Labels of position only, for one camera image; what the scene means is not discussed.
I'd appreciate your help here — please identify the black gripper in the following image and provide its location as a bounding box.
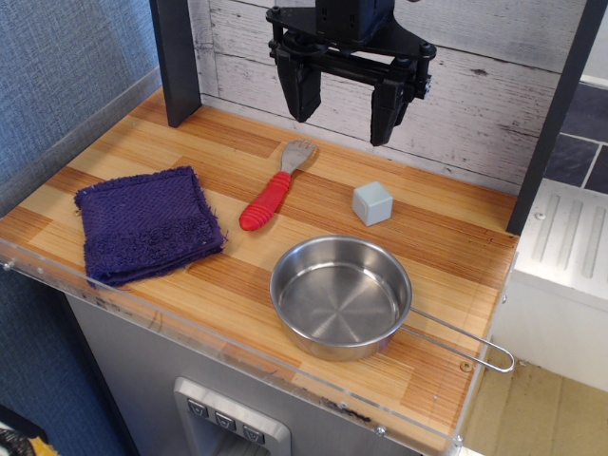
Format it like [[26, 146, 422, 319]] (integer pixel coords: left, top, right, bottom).
[[266, 1, 436, 146]]

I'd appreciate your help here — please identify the red handled metal fork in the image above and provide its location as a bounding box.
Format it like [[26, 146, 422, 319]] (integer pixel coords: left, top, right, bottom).
[[238, 139, 317, 231]]

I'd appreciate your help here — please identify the purple cloth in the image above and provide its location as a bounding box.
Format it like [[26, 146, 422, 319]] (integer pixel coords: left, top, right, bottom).
[[74, 166, 225, 287]]

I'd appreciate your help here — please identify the clear acrylic table edge guard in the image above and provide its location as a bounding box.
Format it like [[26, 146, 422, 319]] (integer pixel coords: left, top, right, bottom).
[[0, 237, 522, 450]]

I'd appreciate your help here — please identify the grey cube block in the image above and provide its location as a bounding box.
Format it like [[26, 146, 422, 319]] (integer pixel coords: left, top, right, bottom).
[[351, 181, 393, 226]]

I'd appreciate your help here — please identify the white grooved sink drainboard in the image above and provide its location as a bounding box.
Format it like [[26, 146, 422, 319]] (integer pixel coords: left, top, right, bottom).
[[512, 179, 607, 312]]

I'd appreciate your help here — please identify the silver dispenser button panel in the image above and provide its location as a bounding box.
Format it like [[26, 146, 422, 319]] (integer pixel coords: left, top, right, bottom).
[[174, 377, 292, 455]]

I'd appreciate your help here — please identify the yellow object bottom left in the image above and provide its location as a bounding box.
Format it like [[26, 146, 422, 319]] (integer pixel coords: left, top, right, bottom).
[[1, 428, 59, 456]]

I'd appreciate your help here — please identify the black left post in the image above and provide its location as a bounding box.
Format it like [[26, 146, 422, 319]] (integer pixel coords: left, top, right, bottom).
[[149, 0, 201, 127]]

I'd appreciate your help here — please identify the black post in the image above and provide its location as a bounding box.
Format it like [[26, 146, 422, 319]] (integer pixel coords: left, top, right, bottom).
[[506, 0, 607, 236], [149, 0, 201, 127]]

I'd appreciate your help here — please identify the steel pan with wire handle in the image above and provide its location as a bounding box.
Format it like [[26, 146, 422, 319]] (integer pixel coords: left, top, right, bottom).
[[269, 235, 497, 361]]

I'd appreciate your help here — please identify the black right post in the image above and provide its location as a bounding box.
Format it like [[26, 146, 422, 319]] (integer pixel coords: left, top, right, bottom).
[[506, 0, 607, 236]]

